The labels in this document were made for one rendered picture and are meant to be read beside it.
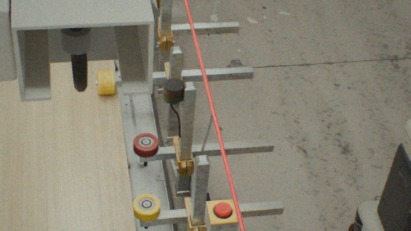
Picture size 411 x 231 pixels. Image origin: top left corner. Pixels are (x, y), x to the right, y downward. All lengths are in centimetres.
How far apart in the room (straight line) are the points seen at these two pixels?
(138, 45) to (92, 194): 192
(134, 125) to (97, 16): 256
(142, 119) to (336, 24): 189
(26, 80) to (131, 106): 259
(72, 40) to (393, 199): 264
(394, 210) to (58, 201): 130
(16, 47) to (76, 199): 196
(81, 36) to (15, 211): 189
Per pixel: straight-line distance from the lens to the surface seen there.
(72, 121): 258
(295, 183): 366
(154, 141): 250
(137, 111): 301
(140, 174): 279
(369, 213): 326
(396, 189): 302
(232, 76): 269
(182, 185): 259
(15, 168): 246
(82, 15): 41
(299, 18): 459
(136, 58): 45
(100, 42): 61
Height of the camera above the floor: 270
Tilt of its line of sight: 44 degrees down
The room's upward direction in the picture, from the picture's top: 5 degrees clockwise
